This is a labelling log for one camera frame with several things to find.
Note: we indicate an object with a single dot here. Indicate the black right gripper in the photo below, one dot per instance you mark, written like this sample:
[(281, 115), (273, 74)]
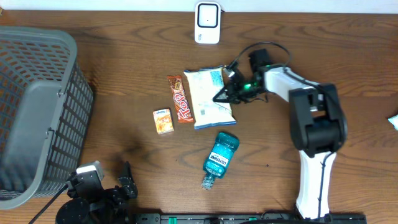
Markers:
[(235, 97)]

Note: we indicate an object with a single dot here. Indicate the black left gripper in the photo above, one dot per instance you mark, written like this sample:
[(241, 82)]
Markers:
[(127, 186)]

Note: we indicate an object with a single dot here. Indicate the large white snack bag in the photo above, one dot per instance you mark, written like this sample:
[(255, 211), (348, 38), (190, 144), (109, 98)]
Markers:
[(204, 84)]

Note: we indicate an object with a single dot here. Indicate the red chocolate bar wrapper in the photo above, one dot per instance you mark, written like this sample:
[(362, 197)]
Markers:
[(182, 108)]

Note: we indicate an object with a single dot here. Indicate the small orange box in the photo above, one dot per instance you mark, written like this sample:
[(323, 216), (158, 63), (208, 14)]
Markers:
[(163, 121)]

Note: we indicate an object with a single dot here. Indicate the teal mouthwash bottle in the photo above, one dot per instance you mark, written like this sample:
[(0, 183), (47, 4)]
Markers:
[(217, 162)]

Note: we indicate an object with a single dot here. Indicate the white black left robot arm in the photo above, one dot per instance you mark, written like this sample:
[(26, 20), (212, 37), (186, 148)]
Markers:
[(91, 203)]

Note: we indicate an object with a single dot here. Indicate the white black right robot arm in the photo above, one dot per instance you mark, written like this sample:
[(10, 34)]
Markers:
[(318, 127)]

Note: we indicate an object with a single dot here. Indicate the white barcode scanner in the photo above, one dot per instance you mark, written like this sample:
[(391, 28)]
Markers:
[(207, 22)]

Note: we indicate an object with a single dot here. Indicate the grey plastic mesh basket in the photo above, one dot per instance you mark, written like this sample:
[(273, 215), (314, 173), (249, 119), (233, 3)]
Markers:
[(46, 106)]

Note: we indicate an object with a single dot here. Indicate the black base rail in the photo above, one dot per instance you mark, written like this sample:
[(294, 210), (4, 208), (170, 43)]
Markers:
[(266, 217)]

